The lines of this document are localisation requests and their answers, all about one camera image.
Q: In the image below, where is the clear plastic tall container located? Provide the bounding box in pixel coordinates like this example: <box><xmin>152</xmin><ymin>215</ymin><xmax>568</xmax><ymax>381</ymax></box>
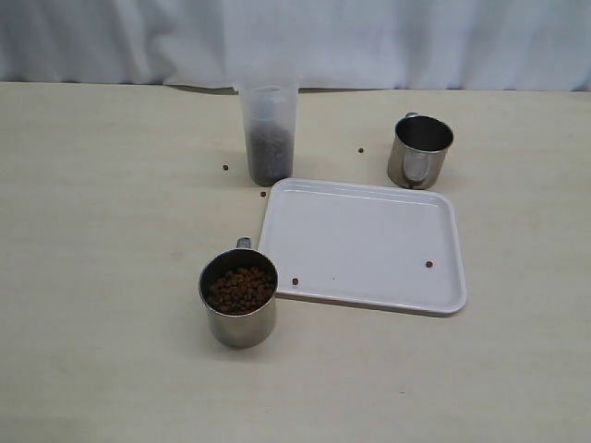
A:
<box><xmin>234</xmin><ymin>66</ymin><xmax>299</xmax><ymax>186</ymax></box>

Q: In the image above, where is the steel mug with kibble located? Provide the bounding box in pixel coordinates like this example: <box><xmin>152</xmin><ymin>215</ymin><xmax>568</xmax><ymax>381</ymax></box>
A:
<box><xmin>198</xmin><ymin>237</ymin><xmax>279</xmax><ymax>349</ymax></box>

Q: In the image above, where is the white plastic tray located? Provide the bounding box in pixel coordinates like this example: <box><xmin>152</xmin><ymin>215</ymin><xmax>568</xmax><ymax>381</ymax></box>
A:
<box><xmin>258</xmin><ymin>178</ymin><xmax>468</xmax><ymax>316</ymax></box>

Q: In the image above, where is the white backdrop curtain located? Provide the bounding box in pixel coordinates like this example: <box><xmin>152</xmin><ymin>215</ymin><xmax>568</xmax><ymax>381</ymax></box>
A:
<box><xmin>1</xmin><ymin>1</ymin><xmax>590</xmax><ymax>90</ymax></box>

